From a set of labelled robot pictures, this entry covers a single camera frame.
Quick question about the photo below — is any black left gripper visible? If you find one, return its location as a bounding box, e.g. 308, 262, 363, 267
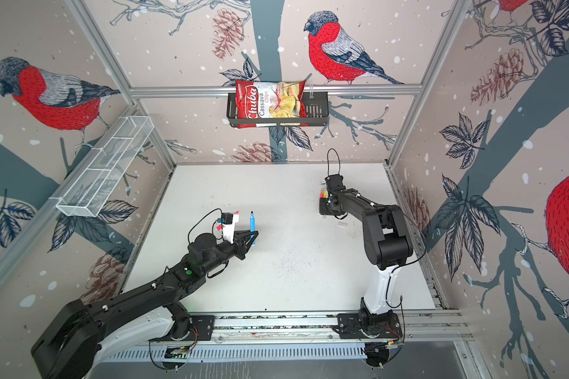
201, 228, 259, 276

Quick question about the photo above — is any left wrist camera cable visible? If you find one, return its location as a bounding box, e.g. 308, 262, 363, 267
187, 208, 224, 245

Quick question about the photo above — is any blue highlighter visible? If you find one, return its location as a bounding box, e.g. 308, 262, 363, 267
250, 211, 256, 246

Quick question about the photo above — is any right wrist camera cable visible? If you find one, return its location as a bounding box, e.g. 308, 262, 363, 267
326, 147, 342, 178

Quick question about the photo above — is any white wire mesh shelf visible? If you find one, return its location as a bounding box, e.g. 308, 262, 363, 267
56, 115, 154, 217

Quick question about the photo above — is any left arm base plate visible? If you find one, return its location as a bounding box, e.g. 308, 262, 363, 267
150, 314, 216, 344

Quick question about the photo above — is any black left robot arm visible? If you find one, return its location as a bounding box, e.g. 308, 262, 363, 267
31, 231, 259, 378

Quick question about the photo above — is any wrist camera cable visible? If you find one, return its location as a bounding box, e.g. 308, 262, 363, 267
326, 147, 342, 178
187, 208, 224, 245

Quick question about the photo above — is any red cassava chips bag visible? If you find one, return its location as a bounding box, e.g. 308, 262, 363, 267
232, 81, 307, 129

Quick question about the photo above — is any white perforated cable duct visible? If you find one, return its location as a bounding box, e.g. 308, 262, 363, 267
106, 343, 367, 364

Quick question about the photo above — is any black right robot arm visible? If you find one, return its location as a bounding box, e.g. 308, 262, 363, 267
319, 174, 413, 328

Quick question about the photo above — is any black wall basket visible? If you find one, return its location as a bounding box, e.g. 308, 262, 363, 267
226, 92, 330, 129

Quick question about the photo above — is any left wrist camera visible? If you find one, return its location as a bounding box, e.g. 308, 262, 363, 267
219, 212, 240, 243

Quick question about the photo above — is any aluminium mounting rail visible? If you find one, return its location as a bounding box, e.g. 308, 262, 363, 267
75, 310, 475, 347

